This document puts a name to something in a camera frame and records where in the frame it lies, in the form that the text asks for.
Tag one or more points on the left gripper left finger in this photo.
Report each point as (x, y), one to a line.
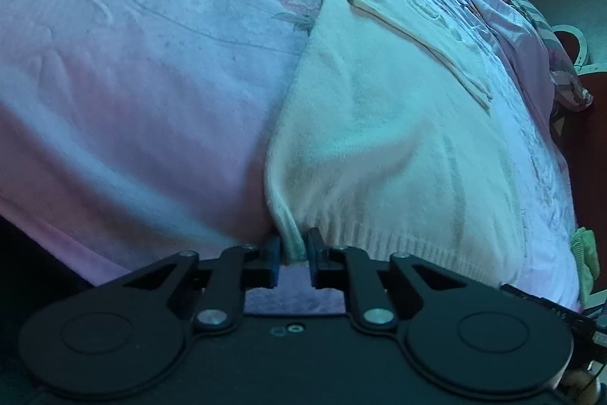
(124, 336)

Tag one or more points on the person right hand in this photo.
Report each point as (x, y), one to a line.
(582, 387)

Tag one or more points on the cream knit sweater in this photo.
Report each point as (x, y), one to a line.
(404, 131)

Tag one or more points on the red white headboard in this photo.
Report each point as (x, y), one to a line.
(583, 136)

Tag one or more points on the floral pink bed sheet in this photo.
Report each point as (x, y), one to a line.
(135, 129)

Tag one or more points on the striped floral pillow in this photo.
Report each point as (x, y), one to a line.
(569, 92)

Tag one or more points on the green cloth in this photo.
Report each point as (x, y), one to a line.
(584, 251)

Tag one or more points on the pink blanket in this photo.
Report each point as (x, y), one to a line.
(525, 58)

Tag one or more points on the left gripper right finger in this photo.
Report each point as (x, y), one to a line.
(438, 336)

